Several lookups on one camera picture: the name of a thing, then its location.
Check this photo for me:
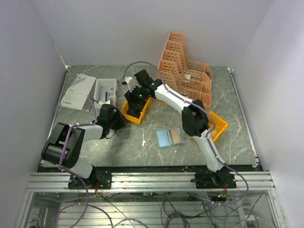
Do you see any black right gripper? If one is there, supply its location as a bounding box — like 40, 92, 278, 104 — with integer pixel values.
124, 85, 147, 110

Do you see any yellow bin with black item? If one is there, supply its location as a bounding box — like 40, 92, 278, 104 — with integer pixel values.
121, 98, 151, 124

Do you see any green card holder wallet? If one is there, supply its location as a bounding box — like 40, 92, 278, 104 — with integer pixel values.
155, 127, 185, 149

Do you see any orange credit card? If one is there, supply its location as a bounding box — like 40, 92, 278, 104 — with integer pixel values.
168, 128, 183, 145

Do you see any peach plastic file organizer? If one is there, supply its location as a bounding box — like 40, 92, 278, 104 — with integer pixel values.
156, 31, 213, 110

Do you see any yellow bin with boxes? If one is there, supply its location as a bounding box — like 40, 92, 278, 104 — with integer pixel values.
190, 111, 229, 143

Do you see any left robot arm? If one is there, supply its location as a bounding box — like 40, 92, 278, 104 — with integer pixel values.
41, 104, 126, 190

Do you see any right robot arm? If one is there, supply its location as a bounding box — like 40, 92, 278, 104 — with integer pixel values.
122, 70, 232, 188

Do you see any white plastic box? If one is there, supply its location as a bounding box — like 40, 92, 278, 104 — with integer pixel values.
94, 78, 117, 109

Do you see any white paper booklet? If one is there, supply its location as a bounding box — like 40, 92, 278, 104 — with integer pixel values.
59, 74, 96, 112

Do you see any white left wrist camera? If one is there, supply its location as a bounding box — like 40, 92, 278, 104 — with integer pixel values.
96, 100, 113, 109

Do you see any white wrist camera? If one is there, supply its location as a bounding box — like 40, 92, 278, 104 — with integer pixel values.
122, 76, 137, 92
96, 100, 113, 109

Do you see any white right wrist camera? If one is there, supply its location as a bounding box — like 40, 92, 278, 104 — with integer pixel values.
122, 76, 137, 92

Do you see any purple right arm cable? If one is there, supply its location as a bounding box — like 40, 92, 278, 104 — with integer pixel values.
123, 61, 250, 207

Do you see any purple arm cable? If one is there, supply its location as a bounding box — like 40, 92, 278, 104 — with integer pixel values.
52, 95, 105, 228
123, 61, 250, 207

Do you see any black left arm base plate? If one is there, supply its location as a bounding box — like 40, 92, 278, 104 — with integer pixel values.
68, 168, 112, 190

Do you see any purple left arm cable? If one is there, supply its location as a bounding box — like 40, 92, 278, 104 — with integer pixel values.
52, 95, 105, 228

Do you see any aluminium frame rail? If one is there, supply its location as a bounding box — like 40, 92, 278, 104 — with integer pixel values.
26, 171, 275, 193

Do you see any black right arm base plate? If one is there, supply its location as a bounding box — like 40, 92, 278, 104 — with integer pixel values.
190, 166, 236, 189

